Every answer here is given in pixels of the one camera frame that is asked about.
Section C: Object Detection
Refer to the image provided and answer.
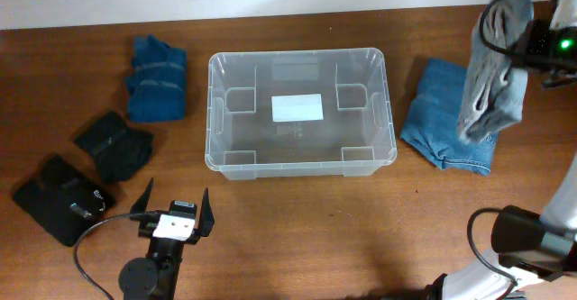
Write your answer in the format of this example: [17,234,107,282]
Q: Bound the medium blue jeans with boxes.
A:
[400,59,498,176]

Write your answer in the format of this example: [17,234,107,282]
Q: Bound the light washed jeans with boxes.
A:
[457,0,534,143]

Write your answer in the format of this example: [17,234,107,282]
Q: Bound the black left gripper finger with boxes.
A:
[130,178,154,214]
[197,188,215,237]

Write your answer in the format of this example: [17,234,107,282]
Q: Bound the dark blue taped knit garment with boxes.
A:
[125,35,188,123]

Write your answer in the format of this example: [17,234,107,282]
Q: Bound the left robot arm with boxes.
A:
[118,180,197,300]

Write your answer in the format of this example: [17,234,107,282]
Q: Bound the clear plastic storage bin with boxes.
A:
[205,48,398,180]

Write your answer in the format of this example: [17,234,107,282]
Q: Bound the white label in bin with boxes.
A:
[271,94,324,123]

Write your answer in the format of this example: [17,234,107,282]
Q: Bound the small black folded garment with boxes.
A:
[74,111,154,183]

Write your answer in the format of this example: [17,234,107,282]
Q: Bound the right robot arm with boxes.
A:
[398,0,576,299]

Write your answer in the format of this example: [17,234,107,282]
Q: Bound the large black folded garment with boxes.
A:
[13,155,116,247]

